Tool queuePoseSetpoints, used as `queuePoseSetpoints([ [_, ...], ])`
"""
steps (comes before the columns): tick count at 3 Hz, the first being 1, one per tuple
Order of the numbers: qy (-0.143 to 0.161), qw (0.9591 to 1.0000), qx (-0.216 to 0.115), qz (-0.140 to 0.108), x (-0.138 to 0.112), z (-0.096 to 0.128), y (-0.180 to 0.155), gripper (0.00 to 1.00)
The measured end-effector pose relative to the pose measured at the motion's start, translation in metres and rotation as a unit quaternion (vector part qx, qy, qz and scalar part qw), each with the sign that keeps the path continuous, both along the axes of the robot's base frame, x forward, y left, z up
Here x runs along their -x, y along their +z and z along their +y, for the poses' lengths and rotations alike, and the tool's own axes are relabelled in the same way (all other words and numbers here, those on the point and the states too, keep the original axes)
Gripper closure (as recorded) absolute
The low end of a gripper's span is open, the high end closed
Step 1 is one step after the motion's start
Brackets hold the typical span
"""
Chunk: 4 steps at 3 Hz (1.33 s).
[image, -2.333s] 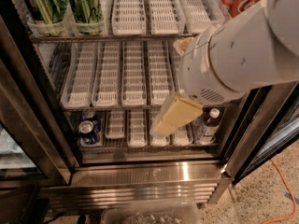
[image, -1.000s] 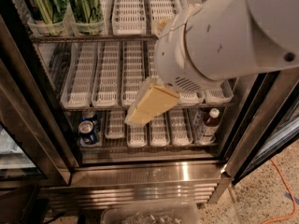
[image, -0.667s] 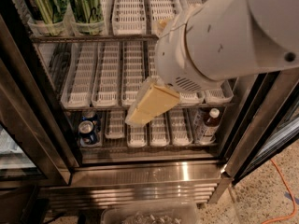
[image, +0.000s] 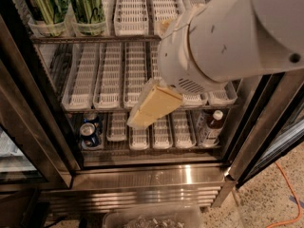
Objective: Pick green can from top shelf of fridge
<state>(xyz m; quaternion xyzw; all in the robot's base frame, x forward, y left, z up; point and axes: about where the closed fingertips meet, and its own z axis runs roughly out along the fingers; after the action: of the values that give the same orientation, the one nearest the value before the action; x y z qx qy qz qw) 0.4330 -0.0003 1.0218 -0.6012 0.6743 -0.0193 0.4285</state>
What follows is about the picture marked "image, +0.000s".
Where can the middle shelf tray one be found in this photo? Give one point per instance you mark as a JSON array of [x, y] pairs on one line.
[[81, 80]]

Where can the fridge glass door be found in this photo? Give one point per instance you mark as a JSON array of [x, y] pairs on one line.
[[288, 138]]

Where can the blue can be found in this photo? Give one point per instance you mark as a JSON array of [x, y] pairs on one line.
[[94, 118], [89, 135]]

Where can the top shelf tray two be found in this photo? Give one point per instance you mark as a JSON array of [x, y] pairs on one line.
[[106, 4]]

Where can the bottom shelf tray five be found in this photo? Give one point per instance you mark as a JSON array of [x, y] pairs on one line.
[[183, 132]]

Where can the middle wire shelf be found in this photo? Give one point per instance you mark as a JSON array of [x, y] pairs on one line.
[[128, 109]]

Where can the top shelf tray one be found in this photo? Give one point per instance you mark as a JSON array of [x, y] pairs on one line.
[[41, 27]]

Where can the wire shelf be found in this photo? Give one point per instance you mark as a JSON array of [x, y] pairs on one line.
[[94, 39], [128, 109]]

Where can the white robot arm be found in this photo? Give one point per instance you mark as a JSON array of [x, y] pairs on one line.
[[224, 40]]

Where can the brown bottle white cap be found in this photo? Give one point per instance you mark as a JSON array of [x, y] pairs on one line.
[[214, 124]]

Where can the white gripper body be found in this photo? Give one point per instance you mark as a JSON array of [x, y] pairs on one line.
[[173, 58]]

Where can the shelf tray six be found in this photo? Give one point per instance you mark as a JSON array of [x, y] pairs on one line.
[[200, 123], [226, 96]]

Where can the bottom shelf tray six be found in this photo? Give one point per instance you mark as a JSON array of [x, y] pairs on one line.
[[200, 123]]

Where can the middle shelf tray two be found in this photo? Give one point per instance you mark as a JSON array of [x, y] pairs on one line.
[[107, 93]]

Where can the top shelf tray three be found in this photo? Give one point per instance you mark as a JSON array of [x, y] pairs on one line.
[[131, 18]]

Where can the rear blue can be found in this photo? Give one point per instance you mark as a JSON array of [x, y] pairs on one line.
[[94, 118]]

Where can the stainless steel fridge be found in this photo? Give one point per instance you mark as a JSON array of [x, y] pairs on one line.
[[46, 152]]

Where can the green can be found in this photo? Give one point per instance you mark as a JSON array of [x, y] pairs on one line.
[[89, 16], [44, 3]]

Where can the middle shelf tray six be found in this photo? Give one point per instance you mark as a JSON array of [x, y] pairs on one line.
[[226, 96]]

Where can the top shelf tray four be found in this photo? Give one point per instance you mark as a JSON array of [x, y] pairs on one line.
[[163, 10]]

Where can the bottom shelf tray one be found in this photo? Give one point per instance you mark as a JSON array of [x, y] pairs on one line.
[[101, 145]]

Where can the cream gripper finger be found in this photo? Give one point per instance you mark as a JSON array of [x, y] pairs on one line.
[[155, 101], [163, 25]]

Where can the shelf tray one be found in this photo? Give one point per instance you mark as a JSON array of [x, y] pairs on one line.
[[81, 80], [101, 145], [41, 27]]

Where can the front blue can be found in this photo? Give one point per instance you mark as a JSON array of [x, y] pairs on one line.
[[89, 135]]

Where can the bottom shelf tray three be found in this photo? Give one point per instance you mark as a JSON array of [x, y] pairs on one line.
[[139, 136]]

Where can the bottom shelf tray two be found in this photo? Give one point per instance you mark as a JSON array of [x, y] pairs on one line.
[[116, 127]]

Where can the top wire shelf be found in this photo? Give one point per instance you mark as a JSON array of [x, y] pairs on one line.
[[94, 39]]

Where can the shelf tray two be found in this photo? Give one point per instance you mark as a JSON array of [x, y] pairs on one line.
[[107, 93], [106, 4], [116, 127]]

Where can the bottom shelf tray four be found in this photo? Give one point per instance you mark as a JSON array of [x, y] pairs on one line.
[[161, 133]]

